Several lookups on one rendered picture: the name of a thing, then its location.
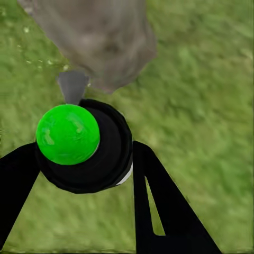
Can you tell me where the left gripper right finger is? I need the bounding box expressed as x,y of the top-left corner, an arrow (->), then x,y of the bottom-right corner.
132,141 -> 222,254

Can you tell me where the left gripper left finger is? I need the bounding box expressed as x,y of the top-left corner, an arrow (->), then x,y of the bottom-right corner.
0,142 -> 41,250

